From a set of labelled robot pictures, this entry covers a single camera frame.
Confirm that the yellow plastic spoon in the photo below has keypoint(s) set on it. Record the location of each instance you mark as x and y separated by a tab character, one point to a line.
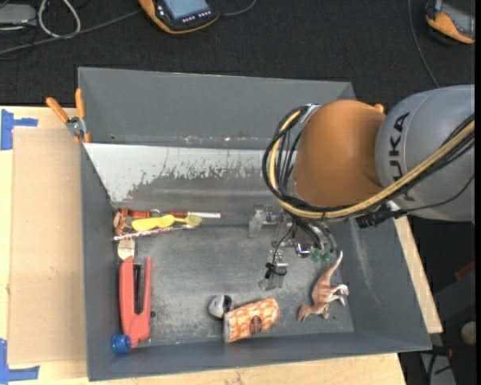
152	224

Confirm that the grey metal bin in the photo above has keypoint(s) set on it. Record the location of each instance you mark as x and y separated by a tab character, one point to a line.
208	263

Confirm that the red and silver pen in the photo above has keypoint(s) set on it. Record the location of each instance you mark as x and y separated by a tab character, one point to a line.
200	215

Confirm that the red plastic hand tool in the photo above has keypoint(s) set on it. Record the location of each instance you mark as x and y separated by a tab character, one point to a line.
130	315

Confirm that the grey and black small toy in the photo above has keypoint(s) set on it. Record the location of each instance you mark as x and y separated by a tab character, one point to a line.
218	306

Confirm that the blue bottle cap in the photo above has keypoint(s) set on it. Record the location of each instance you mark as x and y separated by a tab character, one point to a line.
120	344

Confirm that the orange printed packet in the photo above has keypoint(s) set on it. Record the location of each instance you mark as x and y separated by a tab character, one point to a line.
251	320

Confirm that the brown toy dinosaur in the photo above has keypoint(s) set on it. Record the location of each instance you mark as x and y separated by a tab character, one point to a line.
324	293

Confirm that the brown cardboard board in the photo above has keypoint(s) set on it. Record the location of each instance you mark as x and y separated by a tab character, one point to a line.
44	235

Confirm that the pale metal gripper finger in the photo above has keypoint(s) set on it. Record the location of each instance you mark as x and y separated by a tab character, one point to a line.
273	281
257	224

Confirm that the red and white striped stick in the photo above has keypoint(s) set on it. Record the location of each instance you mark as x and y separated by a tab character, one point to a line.
140	234

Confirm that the small brown toy animal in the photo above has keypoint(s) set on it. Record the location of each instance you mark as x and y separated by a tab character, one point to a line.
121	223

